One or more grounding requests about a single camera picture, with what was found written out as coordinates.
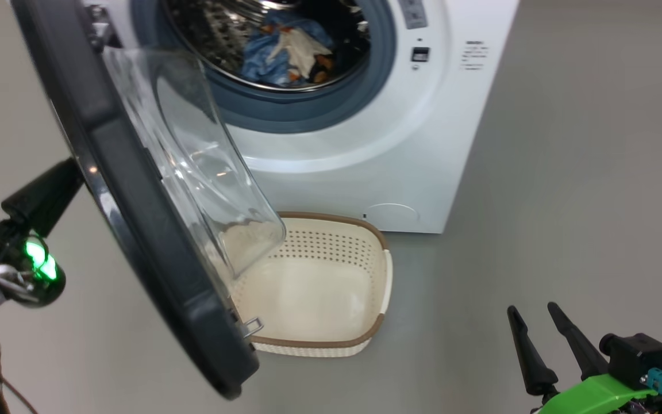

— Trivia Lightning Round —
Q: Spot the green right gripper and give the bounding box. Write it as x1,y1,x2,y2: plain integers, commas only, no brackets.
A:
507,301,660,414

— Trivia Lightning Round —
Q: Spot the black round glass washer door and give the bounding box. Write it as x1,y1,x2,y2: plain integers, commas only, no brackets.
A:
10,0,287,400

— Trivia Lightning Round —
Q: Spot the blue cartoon print garment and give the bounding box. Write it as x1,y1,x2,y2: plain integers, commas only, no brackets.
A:
242,10,337,87

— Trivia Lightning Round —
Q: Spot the white and orange garment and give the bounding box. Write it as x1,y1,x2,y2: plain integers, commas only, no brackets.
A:
266,28,334,82

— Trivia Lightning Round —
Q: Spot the stainless steel washing machine drum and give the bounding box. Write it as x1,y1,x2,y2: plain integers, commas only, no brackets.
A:
161,0,372,93

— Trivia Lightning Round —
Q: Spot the white front-load washing machine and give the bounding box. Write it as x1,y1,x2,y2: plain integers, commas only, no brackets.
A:
87,0,520,235

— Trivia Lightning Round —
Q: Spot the round white filter cover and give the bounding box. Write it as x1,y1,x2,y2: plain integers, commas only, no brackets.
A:
364,203,421,226

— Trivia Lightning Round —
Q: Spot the cream perforated laundry basket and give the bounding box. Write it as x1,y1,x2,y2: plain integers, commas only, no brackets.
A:
230,212,393,358

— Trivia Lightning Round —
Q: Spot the black printed text label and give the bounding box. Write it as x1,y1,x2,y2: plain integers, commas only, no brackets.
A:
462,40,488,71

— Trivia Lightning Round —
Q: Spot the grey warning sticker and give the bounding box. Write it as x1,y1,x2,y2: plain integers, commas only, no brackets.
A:
397,0,428,29

